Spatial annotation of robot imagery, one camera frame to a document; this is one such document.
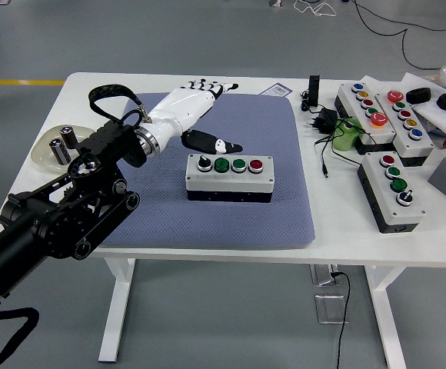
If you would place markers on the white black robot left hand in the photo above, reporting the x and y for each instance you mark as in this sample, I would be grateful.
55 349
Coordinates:
180 105

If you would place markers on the grey four-button control box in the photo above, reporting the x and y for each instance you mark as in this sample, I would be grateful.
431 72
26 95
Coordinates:
228 180
394 207

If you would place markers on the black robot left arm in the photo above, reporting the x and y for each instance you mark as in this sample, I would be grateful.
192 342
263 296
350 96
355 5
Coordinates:
34 227

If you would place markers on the grey five-button control box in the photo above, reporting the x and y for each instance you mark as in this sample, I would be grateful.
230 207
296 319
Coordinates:
351 98
419 146

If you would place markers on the white purple label card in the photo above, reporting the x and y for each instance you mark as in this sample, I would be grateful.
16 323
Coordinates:
277 90

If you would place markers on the blue-grey textured mat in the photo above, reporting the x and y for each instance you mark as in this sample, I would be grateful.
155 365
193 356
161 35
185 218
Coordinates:
227 223

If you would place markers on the black upright small device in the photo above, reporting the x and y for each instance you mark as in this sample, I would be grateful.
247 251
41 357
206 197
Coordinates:
314 90

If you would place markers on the black power adapter plug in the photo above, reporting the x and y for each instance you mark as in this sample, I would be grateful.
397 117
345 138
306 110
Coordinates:
327 117

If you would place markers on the white shallow dish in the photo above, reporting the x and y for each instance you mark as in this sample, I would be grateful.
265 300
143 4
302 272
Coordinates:
42 157

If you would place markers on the green foam object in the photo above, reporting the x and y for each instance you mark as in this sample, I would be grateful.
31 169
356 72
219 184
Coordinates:
342 142

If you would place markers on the white table leg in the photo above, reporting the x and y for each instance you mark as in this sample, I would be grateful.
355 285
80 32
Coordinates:
117 307
386 315

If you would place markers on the clear plastic floor bracket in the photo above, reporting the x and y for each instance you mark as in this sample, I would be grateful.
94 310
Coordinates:
328 309
323 276

